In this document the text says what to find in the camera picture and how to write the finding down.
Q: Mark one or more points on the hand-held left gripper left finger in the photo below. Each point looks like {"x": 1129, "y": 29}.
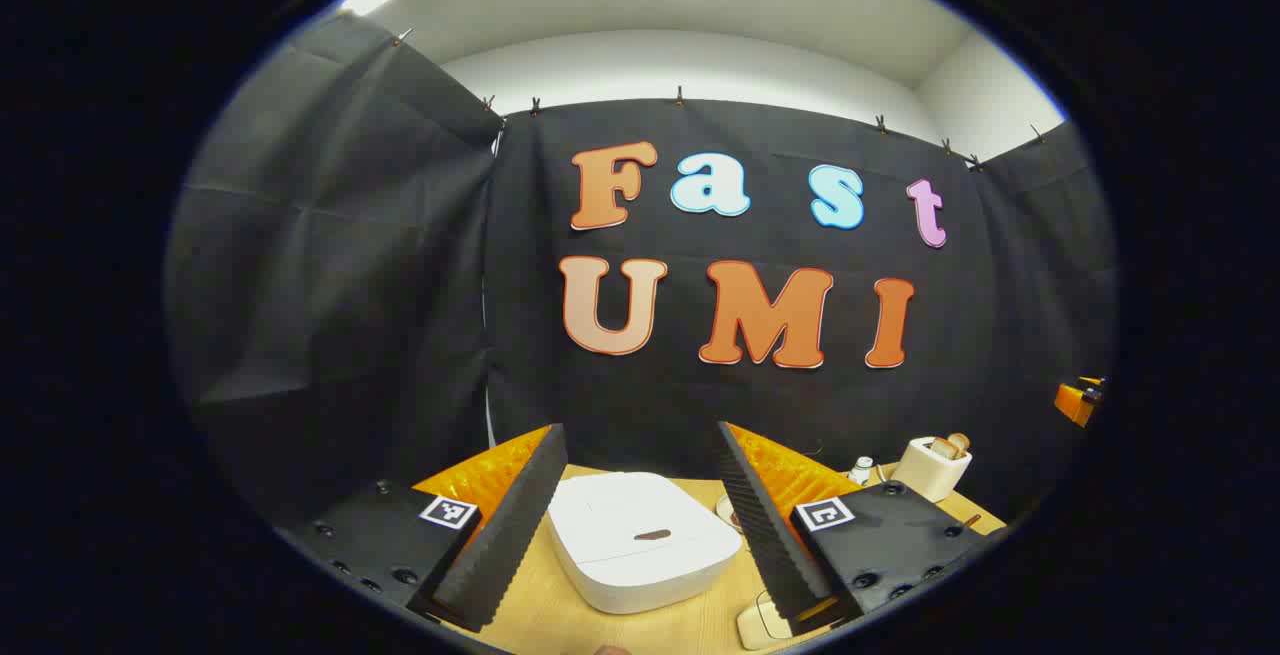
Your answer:
{"x": 515, "y": 535}

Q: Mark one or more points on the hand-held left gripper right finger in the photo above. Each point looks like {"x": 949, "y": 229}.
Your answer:
{"x": 765, "y": 535}

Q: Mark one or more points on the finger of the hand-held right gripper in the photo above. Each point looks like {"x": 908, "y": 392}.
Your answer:
{"x": 1075, "y": 400}

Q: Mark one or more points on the clear rice container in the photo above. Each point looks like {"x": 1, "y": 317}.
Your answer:
{"x": 758, "y": 623}

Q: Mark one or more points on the white rice cooker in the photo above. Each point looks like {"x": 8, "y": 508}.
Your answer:
{"x": 640, "y": 545}

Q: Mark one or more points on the small white bottle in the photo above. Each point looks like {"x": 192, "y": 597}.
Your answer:
{"x": 861, "y": 472}

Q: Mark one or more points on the toast bread slice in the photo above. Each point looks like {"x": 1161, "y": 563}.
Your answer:
{"x": 960, "y": 443}
{"x": 942, "y": 448}

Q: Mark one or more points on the white toaster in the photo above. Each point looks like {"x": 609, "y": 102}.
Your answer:
{"x": 925, "y": 475}

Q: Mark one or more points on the black backdrop cloth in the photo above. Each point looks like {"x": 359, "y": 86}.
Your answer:
{"x": 400, "y": 285}

